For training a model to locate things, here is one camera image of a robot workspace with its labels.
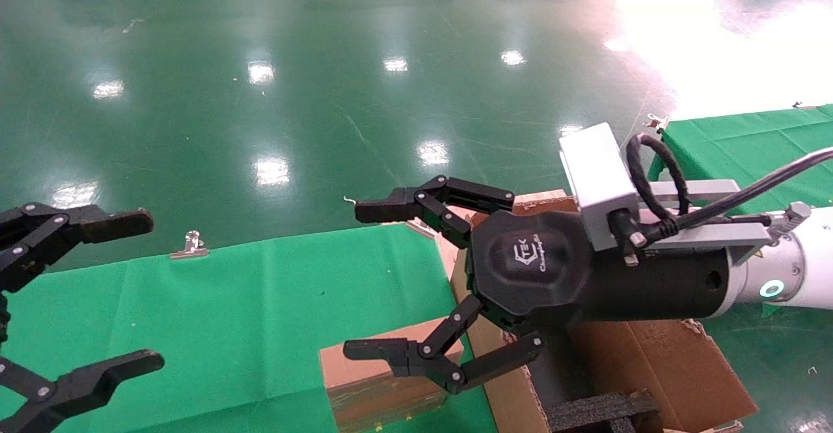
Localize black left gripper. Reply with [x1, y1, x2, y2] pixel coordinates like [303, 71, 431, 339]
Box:
[0, 203, 165, 433]

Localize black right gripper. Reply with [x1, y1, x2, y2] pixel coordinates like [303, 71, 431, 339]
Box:
[343, 175, 731, 395]

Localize small brown cardboard box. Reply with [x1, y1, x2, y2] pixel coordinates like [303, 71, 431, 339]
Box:
[319, 317, 464, 433]

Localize large open cardboard carton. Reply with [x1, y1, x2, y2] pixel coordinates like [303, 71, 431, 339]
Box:
[449, 189, 761, 433]

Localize large green table cloth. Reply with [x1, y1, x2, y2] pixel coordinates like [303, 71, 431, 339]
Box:
[0, 223, 498, 433]

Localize flat black foam insert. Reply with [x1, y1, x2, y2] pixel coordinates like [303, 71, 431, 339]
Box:
[547, 391, 661, 433]

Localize green cloth side table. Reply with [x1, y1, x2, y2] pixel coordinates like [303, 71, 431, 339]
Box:
[648, 104, 833, 320]

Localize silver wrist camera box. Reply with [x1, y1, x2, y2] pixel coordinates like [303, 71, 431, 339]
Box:
[558, 122, 642, 252]

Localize silver camera mount bracket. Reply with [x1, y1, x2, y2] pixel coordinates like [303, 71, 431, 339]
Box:
[635, 180, 812, 266]

